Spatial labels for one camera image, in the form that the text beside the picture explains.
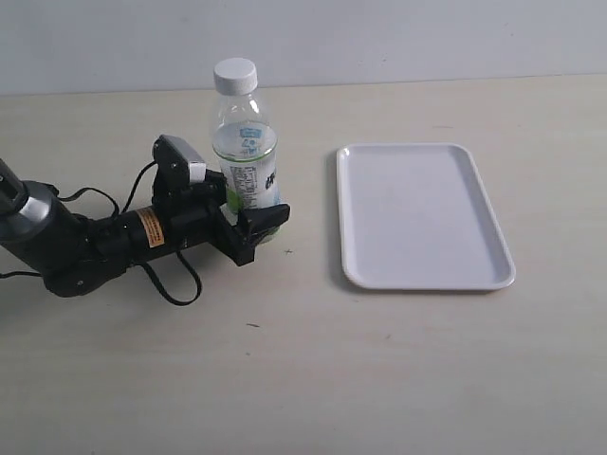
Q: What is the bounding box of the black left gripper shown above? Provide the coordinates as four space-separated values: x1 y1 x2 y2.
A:
152 170 290 265

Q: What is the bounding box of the clear plastic drink bottle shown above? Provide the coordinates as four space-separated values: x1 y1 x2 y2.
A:
211 91 282 214

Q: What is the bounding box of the white bottle cap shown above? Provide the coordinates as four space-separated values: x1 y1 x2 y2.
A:
213 57 258 97

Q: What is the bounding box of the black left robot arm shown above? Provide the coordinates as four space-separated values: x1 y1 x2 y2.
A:
1 162 290 306

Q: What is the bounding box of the white rectangular plastic tray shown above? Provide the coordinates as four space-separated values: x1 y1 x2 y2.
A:
336 142 516 292

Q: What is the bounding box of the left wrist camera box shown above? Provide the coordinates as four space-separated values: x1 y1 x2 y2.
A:
153 135 207 188

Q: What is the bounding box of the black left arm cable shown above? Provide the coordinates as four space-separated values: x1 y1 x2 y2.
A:
0 160 203 307

